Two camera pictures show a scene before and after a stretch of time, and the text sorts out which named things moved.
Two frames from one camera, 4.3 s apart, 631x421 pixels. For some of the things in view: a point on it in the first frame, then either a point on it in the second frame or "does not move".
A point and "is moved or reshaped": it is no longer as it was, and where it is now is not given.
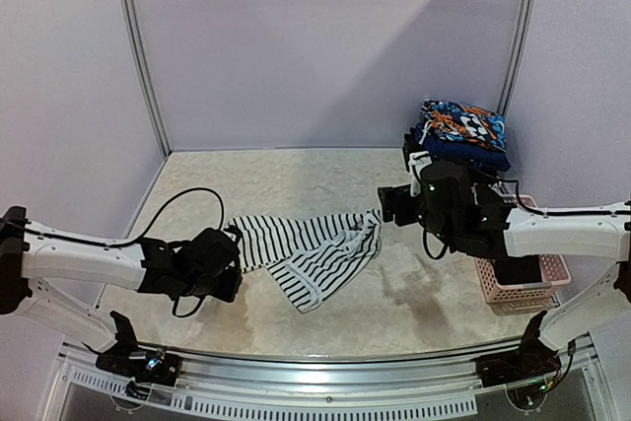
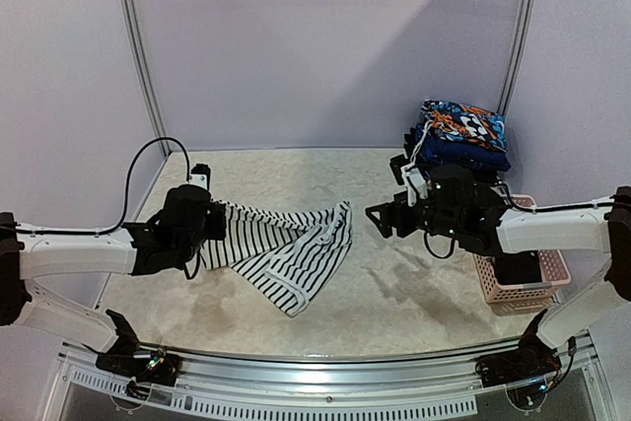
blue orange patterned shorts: (461, 122) does not move
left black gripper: (229, 293) -> (218, 231)
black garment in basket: (518, 269) does not move
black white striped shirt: (309, 256) is moved or reshaped
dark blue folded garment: (465, 152) does not move
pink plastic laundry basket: (519, 299) does not move
